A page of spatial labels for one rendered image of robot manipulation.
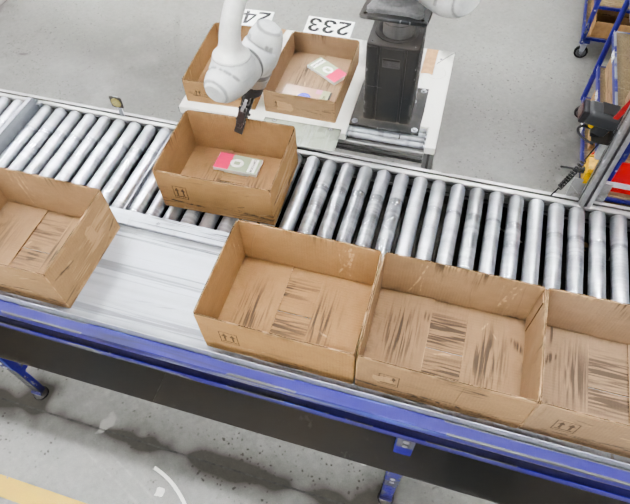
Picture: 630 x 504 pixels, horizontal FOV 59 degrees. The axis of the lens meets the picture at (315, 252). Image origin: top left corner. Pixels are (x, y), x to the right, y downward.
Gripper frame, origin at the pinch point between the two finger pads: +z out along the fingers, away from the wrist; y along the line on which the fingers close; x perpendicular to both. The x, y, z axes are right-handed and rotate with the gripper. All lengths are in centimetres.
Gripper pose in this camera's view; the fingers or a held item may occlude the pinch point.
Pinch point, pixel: (241, 123)
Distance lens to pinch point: 194.5
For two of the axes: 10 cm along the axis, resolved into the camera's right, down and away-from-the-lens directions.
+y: 2.8, -7.9, 5.4
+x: -9.1, -3.9, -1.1
